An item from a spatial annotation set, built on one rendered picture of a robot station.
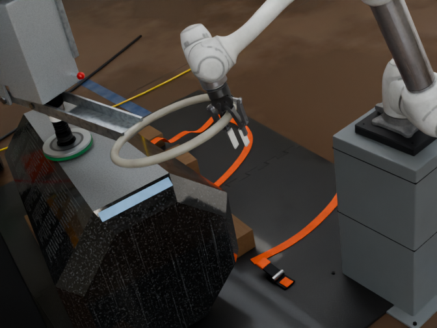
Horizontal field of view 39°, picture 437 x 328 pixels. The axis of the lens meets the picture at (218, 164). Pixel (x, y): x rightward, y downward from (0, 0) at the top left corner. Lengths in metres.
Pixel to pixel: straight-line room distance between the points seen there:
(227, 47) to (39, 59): 0.89
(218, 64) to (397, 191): 0.98
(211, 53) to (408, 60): 0.66
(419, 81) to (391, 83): 0.23
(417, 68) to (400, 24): 0.18
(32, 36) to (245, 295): 1.51
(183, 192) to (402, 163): 0.84
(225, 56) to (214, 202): 0.90
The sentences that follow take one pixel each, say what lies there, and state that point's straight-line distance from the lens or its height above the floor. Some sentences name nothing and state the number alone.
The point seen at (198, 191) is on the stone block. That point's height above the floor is 0.69.
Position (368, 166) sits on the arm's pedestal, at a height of 0.73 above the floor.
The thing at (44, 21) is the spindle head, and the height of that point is 1.42.
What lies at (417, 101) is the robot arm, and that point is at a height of 1.08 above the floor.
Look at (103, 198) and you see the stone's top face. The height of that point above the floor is 0.82.
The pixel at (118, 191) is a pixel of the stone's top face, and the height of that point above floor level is 0.82.
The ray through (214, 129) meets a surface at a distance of 2.04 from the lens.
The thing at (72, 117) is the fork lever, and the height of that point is 1.06.
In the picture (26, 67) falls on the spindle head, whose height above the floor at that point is 1.29.
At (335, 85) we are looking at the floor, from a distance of 4.55.
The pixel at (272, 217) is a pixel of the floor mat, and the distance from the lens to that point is 3.40.
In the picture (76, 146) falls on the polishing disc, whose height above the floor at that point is 0.86.
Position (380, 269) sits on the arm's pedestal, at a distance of 2.83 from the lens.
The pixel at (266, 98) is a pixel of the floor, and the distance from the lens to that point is 4.49.
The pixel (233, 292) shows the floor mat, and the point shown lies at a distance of 3.04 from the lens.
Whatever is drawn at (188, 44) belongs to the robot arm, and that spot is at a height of 1.42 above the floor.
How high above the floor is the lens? 2.21
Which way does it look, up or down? 35 degrees down
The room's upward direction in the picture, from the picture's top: 12 degrees counter-clockwise
